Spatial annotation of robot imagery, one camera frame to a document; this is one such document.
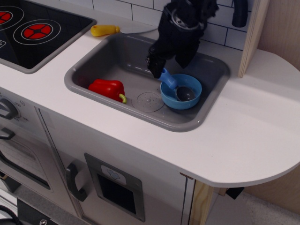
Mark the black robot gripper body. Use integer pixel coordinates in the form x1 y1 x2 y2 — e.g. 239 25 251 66
153 0 218 60

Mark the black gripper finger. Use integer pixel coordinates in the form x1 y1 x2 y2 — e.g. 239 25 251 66
175 44 199 68
146 47 166 79

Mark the blue handled grey spoon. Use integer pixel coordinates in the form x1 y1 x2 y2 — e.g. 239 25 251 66
159 68 195 101

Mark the grey plastic sink basin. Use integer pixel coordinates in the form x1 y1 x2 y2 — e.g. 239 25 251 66
64 34 230 132

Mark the blue plastic bowl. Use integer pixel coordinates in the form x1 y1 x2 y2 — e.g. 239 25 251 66
160 74 202 110

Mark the red toy bell pepper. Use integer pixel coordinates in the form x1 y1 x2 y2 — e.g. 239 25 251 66
88 79 127 104

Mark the light wooden side panel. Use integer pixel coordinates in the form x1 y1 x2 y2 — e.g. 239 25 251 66
237 0 270 78

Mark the black toy stovetop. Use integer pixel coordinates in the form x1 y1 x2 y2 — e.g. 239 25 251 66
0 0 96 74

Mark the grey ice dispenser panel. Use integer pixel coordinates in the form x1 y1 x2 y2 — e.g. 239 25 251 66
84 153 145 222

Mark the grey oven knob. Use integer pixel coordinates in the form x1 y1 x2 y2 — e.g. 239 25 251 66
0 98 18 120

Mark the yellow handled toy knife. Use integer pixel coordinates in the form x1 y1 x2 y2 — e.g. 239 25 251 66
90 25 157 37

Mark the dark grey cabinet handle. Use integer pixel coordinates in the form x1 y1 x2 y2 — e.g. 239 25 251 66
65 163 87 202

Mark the grey oven door handle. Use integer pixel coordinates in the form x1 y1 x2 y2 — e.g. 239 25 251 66
0 127 15 140

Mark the black cable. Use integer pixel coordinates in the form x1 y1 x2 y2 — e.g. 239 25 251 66
0 205 21 225

